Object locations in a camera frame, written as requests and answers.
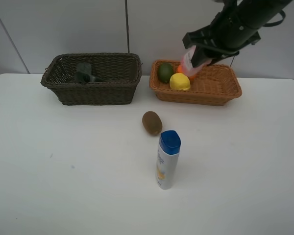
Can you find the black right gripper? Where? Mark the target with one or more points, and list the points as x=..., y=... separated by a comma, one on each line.
x=224, y=37

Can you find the pink bottle white cap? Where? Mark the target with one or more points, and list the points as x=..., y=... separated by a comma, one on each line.
x=187, y=67

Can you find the orange mandarin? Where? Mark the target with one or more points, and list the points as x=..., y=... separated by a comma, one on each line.
x=179, y=70

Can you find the yellow lemon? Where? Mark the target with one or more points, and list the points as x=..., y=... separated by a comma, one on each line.
x=180, y=82

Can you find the green avocado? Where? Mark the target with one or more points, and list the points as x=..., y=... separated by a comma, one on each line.
x=164, y=72

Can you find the brown kiwi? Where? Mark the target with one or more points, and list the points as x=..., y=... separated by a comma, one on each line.
x=152, y=123

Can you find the white bottle blue cap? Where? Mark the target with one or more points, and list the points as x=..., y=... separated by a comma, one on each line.
x=167, y=157

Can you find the black pump dispenser bottle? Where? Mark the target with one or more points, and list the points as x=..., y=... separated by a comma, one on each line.
x=84, y=75

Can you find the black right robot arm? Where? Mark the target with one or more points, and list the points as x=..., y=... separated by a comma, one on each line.
x=254, y=13

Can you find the orange wicker basket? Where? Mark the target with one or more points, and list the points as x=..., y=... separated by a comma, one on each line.
x=213, y=85

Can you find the dark brown wicker basket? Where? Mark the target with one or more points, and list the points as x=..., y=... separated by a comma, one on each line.
x=120, y=73

